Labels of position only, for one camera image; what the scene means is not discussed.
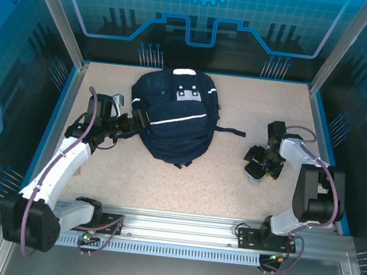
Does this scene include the navy blue backpack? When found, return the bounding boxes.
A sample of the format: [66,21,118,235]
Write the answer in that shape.
[123,62,253,176]

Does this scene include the small connector with LED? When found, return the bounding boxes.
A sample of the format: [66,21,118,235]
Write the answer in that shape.
[260,250,290,269]
[76,227,102,250]

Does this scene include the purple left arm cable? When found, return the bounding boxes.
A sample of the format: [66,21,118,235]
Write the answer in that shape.
[18,80,140,268]

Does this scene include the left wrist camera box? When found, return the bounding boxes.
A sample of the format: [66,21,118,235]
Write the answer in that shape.
[110,92,126,110]

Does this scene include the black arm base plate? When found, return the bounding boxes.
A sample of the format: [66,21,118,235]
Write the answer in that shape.
[236,227,299,254]
[63,208,126,236]

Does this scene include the aluminium corner post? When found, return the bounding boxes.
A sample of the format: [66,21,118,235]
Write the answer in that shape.
[17,0,97,71]
[308,0,367,100]

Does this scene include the aluminium frame rail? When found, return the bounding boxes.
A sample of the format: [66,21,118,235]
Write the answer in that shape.
[6,194,355,263]

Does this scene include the blue printed enclosure panel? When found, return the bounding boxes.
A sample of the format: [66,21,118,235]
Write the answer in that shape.
[36,0,366,89]

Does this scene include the slotted cable duct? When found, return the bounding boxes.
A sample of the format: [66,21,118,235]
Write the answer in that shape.
[14,228,263,268]

